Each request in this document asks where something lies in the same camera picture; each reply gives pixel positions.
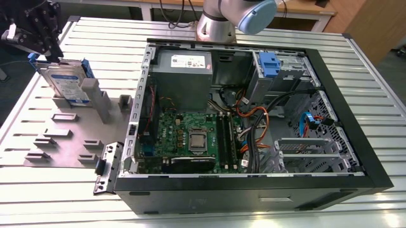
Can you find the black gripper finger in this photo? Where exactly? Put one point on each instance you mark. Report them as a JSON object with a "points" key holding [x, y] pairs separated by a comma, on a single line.
{"points": [[57, 54]]}

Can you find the hard disk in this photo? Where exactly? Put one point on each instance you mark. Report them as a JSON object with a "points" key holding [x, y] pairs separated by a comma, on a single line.
{"points": [[69, 83]]}

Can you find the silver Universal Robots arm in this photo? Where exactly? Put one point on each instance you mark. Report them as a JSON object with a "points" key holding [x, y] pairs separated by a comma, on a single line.
{"points": [[216, 28]]}

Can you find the metal disk bay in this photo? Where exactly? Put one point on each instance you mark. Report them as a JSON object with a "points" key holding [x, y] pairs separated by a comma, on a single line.
{"points": [[305, 156]]}

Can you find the grey parts rack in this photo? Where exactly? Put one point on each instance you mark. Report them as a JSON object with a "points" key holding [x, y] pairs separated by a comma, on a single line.
{"points": [[73, 147]]}

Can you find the grey power supply unit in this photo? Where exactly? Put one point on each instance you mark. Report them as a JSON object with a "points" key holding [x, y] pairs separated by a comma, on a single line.
{"points": [[181, 90]]}

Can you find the green motherboard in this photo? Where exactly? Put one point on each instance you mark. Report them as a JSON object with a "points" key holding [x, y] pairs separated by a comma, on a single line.
{"points": [[173, 126]]}

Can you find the silver CPU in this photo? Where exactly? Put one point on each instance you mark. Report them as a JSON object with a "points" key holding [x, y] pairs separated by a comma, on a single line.
{"points": [[197, 142]]}

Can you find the black graphics card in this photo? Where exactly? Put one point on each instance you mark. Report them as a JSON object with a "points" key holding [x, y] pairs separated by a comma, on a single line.
{"points": [[190, 164]]}

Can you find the black RAM slot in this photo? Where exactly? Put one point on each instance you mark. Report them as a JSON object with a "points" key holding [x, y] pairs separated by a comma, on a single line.
{"points": [[225, 140]]}

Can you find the metal optical drive cage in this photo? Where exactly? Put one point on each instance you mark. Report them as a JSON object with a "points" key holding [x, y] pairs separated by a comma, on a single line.
{"points": [[285, 78]]}

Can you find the black open PC case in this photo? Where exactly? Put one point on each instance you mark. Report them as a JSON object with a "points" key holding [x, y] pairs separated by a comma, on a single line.
{"points": [[222, 197]]}

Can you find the brown wooden cabinet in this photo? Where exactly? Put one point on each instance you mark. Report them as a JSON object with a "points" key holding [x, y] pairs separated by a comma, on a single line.
{"points": [[374, 28]]}

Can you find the small silver side camera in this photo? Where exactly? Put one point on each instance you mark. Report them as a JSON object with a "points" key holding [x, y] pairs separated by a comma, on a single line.
{"points": [[9, 34]]}

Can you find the black hinged card bracket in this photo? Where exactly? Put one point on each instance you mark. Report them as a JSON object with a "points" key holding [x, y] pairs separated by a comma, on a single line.
{"points": [[110, 166]]}

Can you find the wooden desk white frame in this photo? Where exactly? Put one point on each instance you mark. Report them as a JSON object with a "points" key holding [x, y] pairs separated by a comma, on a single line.
{"points": [[305, 7]]}

